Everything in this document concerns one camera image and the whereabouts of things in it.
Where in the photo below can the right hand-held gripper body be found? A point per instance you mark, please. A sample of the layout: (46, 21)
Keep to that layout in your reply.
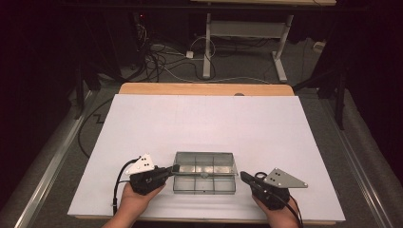
(282, 180)

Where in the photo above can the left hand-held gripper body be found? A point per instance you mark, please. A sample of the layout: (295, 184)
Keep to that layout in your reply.
(144, 182)

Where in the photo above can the clear plastic compartment box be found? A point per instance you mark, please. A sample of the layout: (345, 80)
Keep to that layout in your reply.
(204, 183)

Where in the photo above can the person's left hand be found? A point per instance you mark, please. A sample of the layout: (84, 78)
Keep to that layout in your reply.
(133, 202)

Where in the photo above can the person's right hand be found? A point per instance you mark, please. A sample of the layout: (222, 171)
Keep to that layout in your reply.
(282, 215)

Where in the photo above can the white board sheet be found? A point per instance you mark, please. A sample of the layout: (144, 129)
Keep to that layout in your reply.
(190, 126)

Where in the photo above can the grey round table grommet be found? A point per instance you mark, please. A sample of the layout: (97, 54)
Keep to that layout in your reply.
(239, 94)

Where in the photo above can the black metal stand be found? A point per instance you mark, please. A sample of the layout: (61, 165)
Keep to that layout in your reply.
(79, 95)
(340, 101)

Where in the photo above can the white power adapter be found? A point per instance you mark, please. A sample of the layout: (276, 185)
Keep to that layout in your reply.
(189, 54)

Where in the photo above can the white power strip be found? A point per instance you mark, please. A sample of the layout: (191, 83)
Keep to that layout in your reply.
(319, 47)

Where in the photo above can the aluminium floor rail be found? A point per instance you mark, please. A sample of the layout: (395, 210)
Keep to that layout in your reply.
(47, 177)
(358, 171)

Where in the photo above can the white metal frame desk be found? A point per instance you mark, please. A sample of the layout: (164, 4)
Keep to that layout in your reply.
(244, 29)

